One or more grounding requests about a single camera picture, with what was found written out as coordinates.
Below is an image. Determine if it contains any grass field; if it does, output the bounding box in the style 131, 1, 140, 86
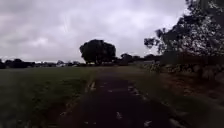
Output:
0, 66, 101, 128

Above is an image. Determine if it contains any rough stone wall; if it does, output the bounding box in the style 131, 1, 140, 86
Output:
139, 60, 224, 83

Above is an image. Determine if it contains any grass verge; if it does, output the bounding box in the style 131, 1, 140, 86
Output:
114, 65, 224, 128

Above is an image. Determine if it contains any tall leafy tree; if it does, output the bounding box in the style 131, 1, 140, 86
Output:
143, 0, 224, 64

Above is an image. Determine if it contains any row of dark bushes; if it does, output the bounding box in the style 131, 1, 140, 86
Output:
114, 52, 161, 66

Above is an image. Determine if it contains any distant row of trees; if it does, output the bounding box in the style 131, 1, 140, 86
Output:
0, 58, 81, 70

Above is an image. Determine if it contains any dark asphalt path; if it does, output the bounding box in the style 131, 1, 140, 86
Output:
54, 67, 188, 128

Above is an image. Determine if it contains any large round dark tree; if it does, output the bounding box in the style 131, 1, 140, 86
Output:
79, 39, 117, 66

